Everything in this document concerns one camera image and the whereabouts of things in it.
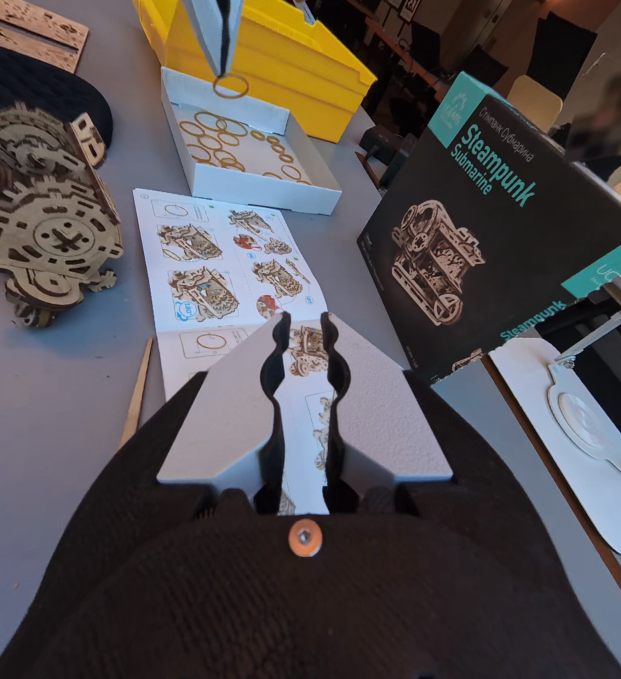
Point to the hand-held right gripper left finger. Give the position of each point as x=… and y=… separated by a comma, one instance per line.
x=220, y=424

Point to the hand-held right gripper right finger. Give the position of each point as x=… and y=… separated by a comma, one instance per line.
x=390, y=424

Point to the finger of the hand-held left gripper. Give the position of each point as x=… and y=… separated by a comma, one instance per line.
x=235, y=16
x=207, y=26

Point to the single tan rubber band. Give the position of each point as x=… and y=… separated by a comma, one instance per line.
x=230, y=97

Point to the white cardboard tray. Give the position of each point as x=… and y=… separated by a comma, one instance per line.
x=262, y=191

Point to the stacked yellow plastic bins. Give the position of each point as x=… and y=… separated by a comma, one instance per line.
x=289, y=79

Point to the thin wooden stick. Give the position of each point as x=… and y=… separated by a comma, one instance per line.
x=138, y=392

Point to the group of tan rubber bands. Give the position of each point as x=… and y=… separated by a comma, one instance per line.
x=228, y=139

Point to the illustrated instruction booklet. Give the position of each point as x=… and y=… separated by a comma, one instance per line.
x=154, y=297

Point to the black puzzle kit box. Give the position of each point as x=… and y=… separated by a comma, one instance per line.
x=501, y=297
x=597, y=265

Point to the laser-cut wooden parts sheet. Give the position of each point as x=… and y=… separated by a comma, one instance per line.
x=23, y=32

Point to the black quilted pad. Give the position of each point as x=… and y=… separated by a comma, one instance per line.
x=34, y=90

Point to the small black box device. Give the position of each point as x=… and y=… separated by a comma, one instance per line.
x=387, y=154

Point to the wooden mechanical model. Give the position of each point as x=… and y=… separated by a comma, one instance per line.
x=61, y=238

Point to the beige chair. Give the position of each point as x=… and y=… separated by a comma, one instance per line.
x=533, y=103

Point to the white flat base plate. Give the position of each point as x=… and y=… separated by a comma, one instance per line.
x=533, y=392

